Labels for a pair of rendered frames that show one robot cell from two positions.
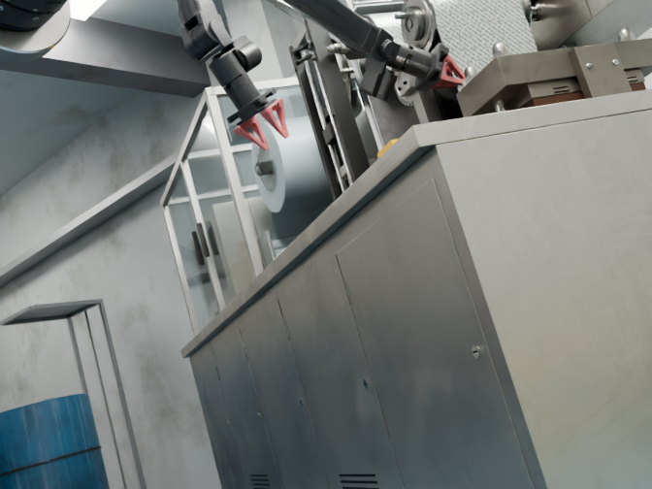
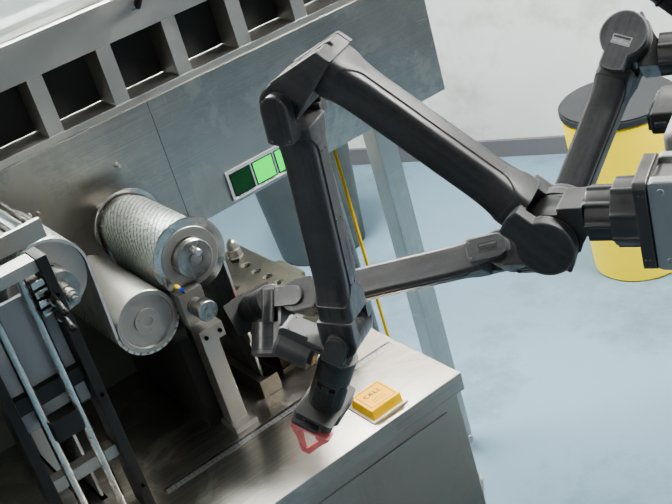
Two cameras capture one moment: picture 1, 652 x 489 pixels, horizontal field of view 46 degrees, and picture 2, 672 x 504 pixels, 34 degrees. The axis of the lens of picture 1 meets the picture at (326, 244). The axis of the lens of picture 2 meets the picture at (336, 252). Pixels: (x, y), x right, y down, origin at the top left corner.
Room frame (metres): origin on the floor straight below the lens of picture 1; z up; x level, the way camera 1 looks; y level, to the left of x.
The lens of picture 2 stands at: (1.57, 1.53, 2.12)
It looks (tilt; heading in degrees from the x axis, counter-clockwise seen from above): 27 degrees down; 264
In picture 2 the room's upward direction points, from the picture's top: 17 degrees counter-clockwise
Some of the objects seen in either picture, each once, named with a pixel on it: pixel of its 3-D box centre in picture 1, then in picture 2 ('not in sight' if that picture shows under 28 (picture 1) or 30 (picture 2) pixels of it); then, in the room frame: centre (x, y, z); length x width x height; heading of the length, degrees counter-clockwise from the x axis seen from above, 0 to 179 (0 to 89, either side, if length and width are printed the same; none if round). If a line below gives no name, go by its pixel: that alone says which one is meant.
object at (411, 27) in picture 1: (412, 23); (192, 257); (1.63, -0.32, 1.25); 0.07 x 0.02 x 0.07; 23
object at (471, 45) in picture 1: (496, 61); (208, 286); (1.62, -0.47, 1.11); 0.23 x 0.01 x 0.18; 113
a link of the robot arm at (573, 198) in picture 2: not in sight; (563, 230); (1.16, 0.34, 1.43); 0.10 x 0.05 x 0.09; 142
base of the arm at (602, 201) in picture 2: not in sight; (623, 211); (1.10, 0.39, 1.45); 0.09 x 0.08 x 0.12; 52
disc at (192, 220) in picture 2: (417, 23); (189, 255); (1.63, -0.34, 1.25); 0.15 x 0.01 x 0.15; 23
